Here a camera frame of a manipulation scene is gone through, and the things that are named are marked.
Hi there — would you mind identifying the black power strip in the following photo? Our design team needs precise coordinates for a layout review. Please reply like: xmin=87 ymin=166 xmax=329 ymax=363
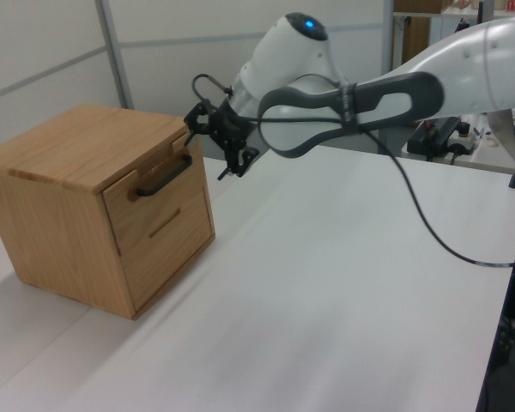
xmin=406 ymin=115 xmax=463 ymax=163

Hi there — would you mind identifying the wooden cabinet body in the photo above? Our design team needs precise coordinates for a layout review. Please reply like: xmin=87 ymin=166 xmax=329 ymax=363
xmin=0 ymin=104 xmax=219 ymax=322

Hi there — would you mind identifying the emergency stop button box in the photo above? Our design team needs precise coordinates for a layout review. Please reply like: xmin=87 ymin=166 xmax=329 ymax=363
xmin=448 ymin=121 xmax=477 ymax=155

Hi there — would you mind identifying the grey metal partition post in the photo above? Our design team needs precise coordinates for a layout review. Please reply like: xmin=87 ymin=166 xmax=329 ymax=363
xmin=94 ymin=0 xmax=135 ymax=112
xmin=381 ymin=0 xmax=403 ymax=81

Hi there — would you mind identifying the brown cardboard box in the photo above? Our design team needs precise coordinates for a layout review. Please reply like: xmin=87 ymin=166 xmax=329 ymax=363
xmin=393 ymin=0 xmax=451 ymax=14

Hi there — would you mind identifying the brown wooden panel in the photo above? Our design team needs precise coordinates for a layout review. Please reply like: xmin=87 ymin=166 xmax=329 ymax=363
xmin=401 ymin=16 xmax=431 ymax=65

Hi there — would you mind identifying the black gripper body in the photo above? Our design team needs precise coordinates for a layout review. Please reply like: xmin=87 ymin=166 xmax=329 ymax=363
xmin=208 ymin=105 xmax=248 ymax=152

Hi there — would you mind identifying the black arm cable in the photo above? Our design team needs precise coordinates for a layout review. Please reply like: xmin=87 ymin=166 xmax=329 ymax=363
xmin=191 ymin=74 xmax=515 ymax=270

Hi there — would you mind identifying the silver laptop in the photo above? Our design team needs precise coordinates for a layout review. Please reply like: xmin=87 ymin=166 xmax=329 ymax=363
xmin=488 ymin=105 xmax=515 ymax=171

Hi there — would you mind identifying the wooden drawer front with slot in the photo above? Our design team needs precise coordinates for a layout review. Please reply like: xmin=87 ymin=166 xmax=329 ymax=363
xmin=119 ymin=221 xmax=218 ymax=321

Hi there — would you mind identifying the wooden drawer with black handle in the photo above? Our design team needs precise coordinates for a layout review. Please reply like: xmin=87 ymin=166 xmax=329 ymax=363
xmin=101 ymin=136 xmax=212 ymax=258

